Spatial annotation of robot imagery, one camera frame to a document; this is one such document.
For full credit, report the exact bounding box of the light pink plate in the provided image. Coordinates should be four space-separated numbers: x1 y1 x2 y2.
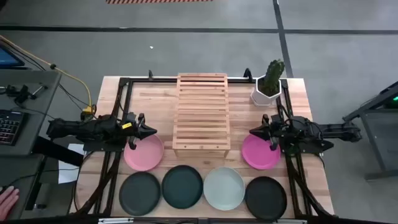
123 134 165 172

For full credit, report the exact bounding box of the black flat bar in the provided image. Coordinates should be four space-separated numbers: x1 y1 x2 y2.
32 136 85 167

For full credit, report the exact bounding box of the pale grey plate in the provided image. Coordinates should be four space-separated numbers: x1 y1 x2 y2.
203 166 246 212

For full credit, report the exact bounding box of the grey desk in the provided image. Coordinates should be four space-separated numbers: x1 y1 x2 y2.
0 68 62 220

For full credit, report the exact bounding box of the dark teal plate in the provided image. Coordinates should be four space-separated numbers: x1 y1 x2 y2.
161 164 204 210

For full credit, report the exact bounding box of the wooden slatted shelf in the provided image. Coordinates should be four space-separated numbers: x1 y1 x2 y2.
172 72 231 158

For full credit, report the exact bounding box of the backlit black keyboard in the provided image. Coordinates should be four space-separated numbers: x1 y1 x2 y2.
0 109 26 146

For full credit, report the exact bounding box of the dark grey plate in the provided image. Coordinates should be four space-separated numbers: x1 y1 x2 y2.
118 171 162 217

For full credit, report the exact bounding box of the yellow cable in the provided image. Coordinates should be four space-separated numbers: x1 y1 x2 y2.
0 34 95 114

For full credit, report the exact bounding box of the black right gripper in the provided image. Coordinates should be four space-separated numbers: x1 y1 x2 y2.
249 113 283 152

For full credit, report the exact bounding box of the black floor cable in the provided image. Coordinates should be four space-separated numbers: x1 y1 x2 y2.
57 83 91 111

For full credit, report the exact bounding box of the black plate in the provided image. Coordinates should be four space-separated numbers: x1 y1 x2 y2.
244 175 288 221

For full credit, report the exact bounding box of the black computer with green lights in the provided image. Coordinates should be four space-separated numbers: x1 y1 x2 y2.
384 92 398 110

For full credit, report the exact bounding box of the white paper sheet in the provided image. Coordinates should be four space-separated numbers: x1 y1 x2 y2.
58 142 85 184

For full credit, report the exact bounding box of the white faceted plant pot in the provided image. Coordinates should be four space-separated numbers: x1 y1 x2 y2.
250 74 282 108

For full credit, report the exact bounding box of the person's hand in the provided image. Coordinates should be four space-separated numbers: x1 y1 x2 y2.
0 185 20 222

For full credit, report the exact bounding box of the black aluminium table frame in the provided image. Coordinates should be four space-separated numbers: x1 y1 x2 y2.
67 67 337 224

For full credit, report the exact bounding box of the magenta plate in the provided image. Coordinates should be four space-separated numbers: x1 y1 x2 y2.
241 134 282 170

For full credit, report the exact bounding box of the computer monitor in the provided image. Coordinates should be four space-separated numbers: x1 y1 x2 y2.
0 43 25 70

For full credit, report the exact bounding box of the grey metal stand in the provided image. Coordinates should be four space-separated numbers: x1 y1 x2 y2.
341 80 398 181

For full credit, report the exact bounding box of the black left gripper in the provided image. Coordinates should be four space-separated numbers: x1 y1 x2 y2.
124 112 158 151

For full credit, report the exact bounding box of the silver metal bracket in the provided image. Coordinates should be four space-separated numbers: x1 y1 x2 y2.
98 217 134 224
272 219 308 224

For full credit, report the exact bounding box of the black desk clamp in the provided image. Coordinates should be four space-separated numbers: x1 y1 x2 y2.
0 83 49 106

